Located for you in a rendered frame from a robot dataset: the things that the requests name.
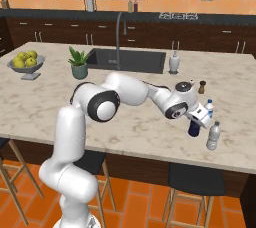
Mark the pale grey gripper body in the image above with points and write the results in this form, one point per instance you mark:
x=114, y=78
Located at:
x=204, y=117

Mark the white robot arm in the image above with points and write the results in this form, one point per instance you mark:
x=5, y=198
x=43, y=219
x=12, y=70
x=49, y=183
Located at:
x=70, y=132

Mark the blue labelled plastic bottle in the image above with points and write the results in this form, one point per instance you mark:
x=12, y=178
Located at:
x=209, y=106

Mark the dark blue glass bottle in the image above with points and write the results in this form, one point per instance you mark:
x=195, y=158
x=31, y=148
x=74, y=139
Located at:
x=193, y=130

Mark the clear plastic bottle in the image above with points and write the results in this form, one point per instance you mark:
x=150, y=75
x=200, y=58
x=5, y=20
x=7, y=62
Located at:
x=213, y=137

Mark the small brown glass bottle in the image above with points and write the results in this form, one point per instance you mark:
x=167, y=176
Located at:
x=202, y=87

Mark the black seat wooden stool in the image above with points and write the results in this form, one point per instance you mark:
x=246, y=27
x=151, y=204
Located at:
x=90, y=162
x=13, y=175
x=196, y=177

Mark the white soap dispenser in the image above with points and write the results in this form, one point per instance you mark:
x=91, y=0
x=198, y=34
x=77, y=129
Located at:
x=174, y=62

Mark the dark brown island base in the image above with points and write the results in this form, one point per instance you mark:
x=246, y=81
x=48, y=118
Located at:
x=140, y=168

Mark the dark grey sink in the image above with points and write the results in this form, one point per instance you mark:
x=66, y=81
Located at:
x=140, y=60

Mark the silver hob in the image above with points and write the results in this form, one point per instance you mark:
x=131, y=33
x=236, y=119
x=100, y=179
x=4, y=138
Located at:
x=178, y=15

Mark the dark grey tap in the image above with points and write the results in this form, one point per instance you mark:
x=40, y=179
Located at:
x=118, y=38

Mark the dark brown bottle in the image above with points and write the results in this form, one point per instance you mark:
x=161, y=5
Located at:
x=135, y=5

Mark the pale green bottle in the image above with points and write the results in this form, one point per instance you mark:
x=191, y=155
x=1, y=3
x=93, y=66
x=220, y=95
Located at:
x=130, y=6

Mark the green plant in grey pot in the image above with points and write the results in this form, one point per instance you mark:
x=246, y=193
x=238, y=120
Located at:
x=79, y=67

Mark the grey jug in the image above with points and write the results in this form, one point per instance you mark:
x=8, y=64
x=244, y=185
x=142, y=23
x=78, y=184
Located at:
x=89, y=2

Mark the dark brown cupboard run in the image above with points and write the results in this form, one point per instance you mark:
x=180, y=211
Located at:
x=66, y=30

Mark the yellow green fruit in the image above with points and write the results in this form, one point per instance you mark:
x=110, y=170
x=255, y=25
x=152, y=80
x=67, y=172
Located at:
x=31, y=61
x=22, y=55
x=32, y=54
x=19, y=63

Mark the grey fruit bowl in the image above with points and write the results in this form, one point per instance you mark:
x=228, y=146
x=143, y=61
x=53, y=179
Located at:
x=28, y=69

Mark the brown knife block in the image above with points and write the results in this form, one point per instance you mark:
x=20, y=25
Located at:
x=4, y=1

